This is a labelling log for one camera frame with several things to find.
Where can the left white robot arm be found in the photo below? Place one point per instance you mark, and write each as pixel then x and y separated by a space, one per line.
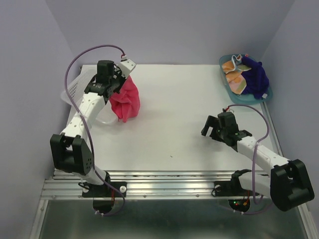
pixel 72 149

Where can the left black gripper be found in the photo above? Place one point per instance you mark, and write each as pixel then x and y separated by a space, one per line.
pixel 117 71

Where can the purple towel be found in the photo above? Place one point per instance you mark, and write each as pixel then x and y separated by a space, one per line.
pixel 257 82

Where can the teal plastic tray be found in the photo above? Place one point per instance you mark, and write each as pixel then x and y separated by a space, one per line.
pixel 247 99

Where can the pink microfiber towel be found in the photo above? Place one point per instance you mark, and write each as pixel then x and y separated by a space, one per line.
pixel 126 104

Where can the orange patterned towel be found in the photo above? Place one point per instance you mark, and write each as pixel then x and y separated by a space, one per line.
pixel 233 70

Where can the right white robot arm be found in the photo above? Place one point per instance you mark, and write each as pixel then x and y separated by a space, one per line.
pixel 286 182

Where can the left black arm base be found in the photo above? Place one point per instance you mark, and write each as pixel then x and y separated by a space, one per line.
pixel 104 197

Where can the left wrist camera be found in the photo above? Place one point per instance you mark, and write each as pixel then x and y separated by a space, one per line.
pixel 126 66

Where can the aluminium mounting rail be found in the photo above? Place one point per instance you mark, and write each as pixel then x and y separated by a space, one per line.
pixel 142 185

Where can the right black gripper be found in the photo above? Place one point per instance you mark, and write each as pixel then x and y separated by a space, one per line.
pixel 212 121

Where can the white plastic basket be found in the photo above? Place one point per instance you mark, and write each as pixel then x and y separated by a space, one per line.
pixel 76 89

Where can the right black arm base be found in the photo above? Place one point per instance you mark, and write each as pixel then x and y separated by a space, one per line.
pixel 233 188

